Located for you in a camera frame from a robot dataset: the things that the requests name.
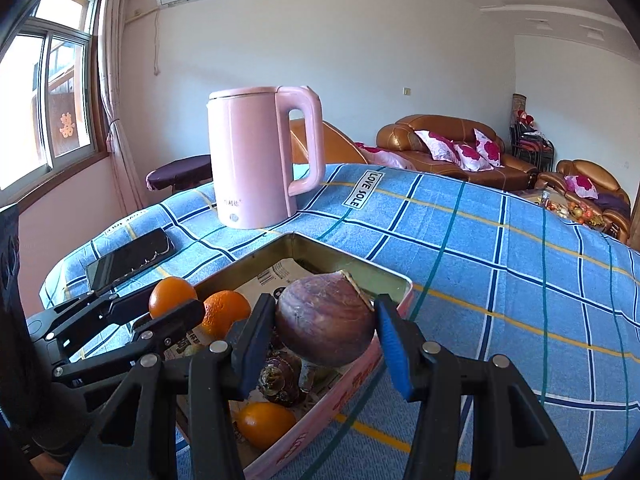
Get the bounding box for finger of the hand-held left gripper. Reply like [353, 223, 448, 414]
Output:
[25, 280, 162, 356]
[51, 299, 207, 387]

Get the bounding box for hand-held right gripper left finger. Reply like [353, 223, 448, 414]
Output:
[62, 294, 277, 480]

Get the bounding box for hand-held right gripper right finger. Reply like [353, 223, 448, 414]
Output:
[374, 294, 583, 480]

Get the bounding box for small smooth orange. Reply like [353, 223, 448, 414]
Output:
[149, 276, 198, 320]
[236, 401, 297, 450]

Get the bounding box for glossy brown chestnut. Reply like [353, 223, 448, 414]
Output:
[257, 350, 307, 407]

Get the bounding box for large orange mandarin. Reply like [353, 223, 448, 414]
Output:
[200, 290, 252, 339]

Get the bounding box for pink metal tin box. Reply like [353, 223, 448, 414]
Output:
[165, 231, 415, 480]

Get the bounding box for purple fig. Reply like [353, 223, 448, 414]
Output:
[275, 270, 377, 365]

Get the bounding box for black smartphone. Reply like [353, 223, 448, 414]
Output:
[86, 227, 177, 293]

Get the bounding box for blue plaid tablecloth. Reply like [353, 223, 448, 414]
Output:
[39, 162, 640, 480]

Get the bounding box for purple cushioned stool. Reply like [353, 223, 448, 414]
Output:
[146, 155, 213, 193]

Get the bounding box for pink electric kettle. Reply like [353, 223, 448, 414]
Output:
[206, 85, 326, 231]

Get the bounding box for pink floral cloth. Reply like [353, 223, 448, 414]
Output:
[355, 142, 416, 171]

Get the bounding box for white pillow red flowers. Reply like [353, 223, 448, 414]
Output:
[472, 128, 506, 167]
[414, 130, 461, 163]
[564, 174, 598, 200]
[450, 142, 493, 172]

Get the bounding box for brown leather armchair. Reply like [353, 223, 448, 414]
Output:
[290, 119, 371, 166]
[537, 159, 632, 243]

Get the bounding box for coffee table with food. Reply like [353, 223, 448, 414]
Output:
[525, 187, 608, 228]

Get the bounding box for pink curtain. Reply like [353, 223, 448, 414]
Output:
[97, 0, 146, 211]

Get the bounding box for wooden framed window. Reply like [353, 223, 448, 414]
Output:
[0, 0, 108, 206]

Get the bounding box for brown leather sofa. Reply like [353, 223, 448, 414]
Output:
[376, 114, 538, 191]

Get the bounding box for stacked dark chairs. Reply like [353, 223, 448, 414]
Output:
[509, 130, 556, 173]

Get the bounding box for purple blanket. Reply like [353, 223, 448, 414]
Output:
[595, 191, 631, 218]

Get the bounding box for white air conditioner pipe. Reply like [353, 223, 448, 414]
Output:
[125, 6, 163, 77]

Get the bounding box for tall patterned floor vase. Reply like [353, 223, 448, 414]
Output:
[511, 93, 528, 131]

